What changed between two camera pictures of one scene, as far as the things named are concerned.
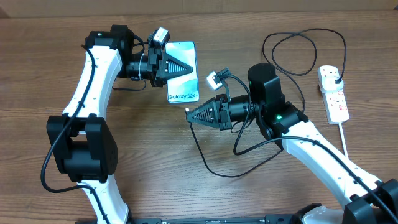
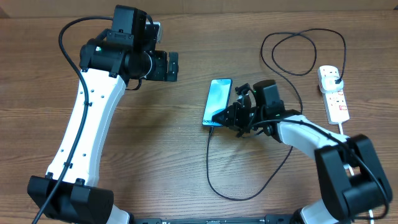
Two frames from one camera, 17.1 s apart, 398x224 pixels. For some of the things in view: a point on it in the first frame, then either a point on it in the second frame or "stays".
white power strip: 335,102 stays
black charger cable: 302,29 → 270,180
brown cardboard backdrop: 27,9 stays
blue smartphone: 183,88 → 217,98
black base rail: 270,219 stays
